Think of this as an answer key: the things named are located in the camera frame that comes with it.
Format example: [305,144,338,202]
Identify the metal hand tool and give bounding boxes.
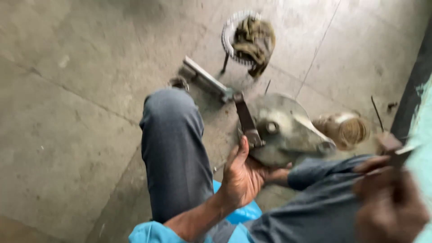
[376,133,420,167]

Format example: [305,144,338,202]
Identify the person's right hand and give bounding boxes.
[352,155,431,243]

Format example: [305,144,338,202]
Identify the grey metal brake plate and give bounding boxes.
[247,93,337,168]

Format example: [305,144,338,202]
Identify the long grey metal bar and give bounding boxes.
[182,56,237,104]

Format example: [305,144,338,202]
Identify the person's grey trousers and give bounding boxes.
[139,88,376,243]

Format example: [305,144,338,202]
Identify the thin dark metal rod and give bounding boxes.
[371,96,385,133]

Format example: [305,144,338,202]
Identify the blue plastic seat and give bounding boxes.
[128,180,263,243]

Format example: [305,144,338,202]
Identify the person's left hand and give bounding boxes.
[219,135,293,210]

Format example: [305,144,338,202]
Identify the greasy drive chain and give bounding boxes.
[232,16,276,79]

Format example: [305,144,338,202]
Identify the small metal ring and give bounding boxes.
[168,76,190,92]

